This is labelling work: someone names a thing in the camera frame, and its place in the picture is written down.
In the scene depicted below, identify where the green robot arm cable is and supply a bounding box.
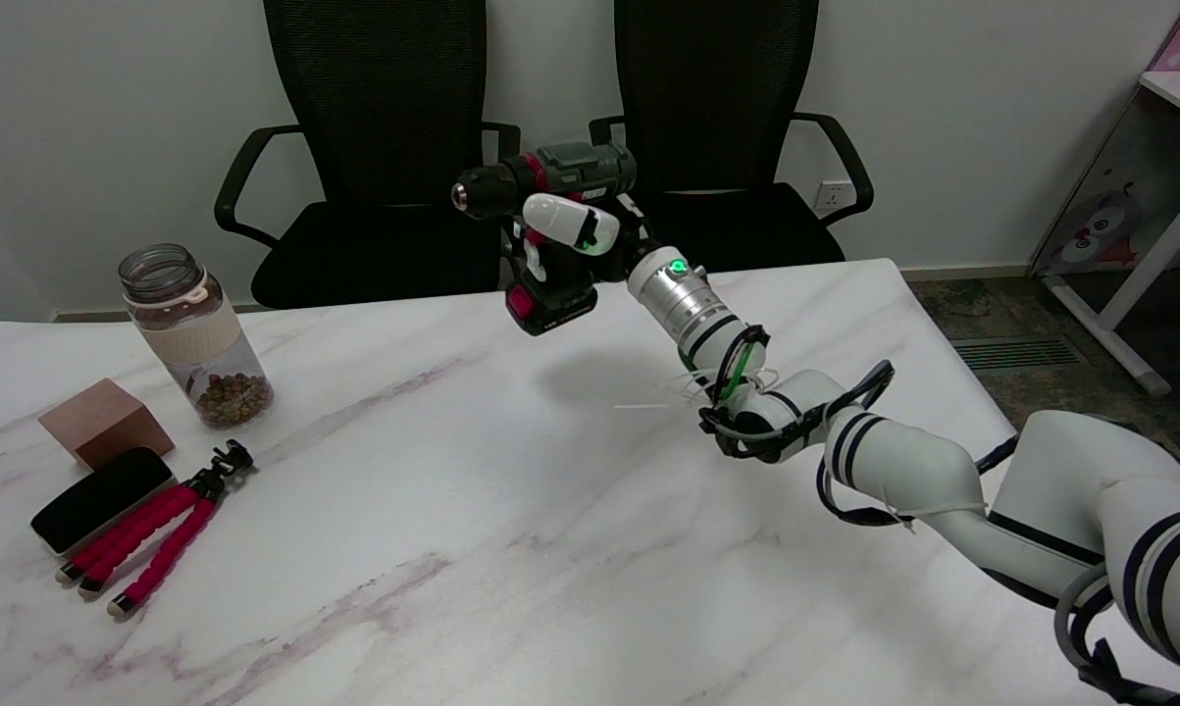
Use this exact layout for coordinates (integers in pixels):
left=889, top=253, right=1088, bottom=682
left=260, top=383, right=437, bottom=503
left=712, top=338, right=767, bottom=405

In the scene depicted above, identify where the red flexible mini tripod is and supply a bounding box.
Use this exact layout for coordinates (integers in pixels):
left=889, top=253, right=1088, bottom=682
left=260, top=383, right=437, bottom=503
left=56, top=439, right=255, bottom=619

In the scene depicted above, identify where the black red power screwdriver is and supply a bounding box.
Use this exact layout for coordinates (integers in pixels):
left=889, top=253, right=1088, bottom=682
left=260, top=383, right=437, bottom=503
left=451, top=142, right=640, bottom=337

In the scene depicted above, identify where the white desk frame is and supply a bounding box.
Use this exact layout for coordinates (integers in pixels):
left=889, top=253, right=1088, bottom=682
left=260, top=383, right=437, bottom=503
left=1041, top=71, right=1180, bottom=398

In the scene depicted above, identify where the black mesh office chair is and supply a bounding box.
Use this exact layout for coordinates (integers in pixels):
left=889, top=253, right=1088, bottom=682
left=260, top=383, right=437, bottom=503
left=589, top=0, right=875, bottom=281
left=214, top=0, right=523, bottom=311

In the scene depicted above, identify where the cartoon owl desk panel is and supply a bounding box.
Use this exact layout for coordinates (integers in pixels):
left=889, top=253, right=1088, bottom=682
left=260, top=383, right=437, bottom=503
left=1029, top=86, right=1180, bottom=277

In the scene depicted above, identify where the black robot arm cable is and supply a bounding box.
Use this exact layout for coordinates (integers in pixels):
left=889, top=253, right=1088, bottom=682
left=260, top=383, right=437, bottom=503
left=697, top=326, right=1024, bottom=529

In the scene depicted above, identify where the dark floor vent grille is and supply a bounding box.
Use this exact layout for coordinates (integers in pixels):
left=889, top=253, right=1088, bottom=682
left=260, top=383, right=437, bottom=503
left=950, top=336, right=1091, bottom=372

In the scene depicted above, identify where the grey robot arm hose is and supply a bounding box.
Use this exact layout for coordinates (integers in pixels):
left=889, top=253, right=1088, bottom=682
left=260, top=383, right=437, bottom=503
left=1053, top=564, right=1180, bottom=706

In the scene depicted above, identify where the pink brown cube block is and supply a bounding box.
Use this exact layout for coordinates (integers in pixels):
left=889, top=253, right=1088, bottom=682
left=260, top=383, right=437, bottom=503
left=38, top=378, right=176, bottom=470

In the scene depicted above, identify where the black whiteboard eraser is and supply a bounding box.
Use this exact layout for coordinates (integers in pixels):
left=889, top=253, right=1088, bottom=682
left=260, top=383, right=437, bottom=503
left=30, top=447, right=177, bottom=557

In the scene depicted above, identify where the glass jar with nuts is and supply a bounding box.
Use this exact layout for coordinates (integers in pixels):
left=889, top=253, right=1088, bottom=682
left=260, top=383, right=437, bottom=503
left=119, top=243, right=276, bottom=429

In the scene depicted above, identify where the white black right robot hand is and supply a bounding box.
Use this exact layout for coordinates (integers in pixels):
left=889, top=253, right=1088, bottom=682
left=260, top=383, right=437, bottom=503
left=516, top=192, right=661, bottom=283

